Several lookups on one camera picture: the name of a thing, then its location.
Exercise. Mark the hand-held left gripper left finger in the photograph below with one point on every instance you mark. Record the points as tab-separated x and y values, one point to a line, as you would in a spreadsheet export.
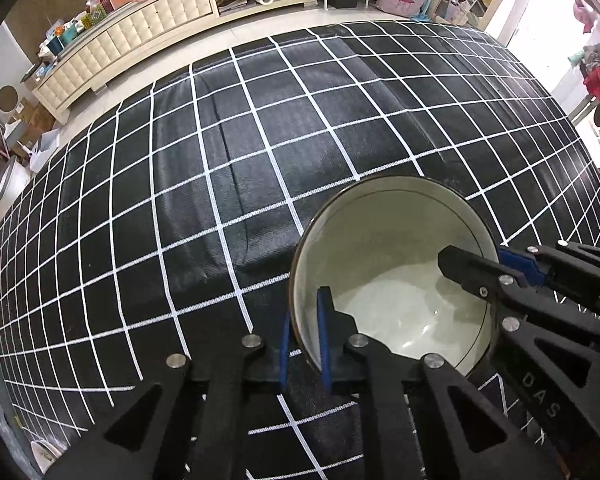
285	345

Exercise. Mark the white tufted cabinet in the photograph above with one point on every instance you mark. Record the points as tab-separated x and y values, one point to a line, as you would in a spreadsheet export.
145	20

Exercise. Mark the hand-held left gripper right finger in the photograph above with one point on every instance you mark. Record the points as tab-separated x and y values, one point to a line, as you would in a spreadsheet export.
324	340

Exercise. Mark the green patterned box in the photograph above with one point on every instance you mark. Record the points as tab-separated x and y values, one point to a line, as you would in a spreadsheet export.
92	16

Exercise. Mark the black white grid tablecloth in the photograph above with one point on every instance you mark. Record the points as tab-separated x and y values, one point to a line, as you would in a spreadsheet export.
180	185

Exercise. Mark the white plastic basin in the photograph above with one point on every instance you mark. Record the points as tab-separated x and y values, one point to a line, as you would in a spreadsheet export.
5	180

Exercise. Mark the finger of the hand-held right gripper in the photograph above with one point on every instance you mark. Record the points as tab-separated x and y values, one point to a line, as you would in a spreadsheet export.
467	270
517	265

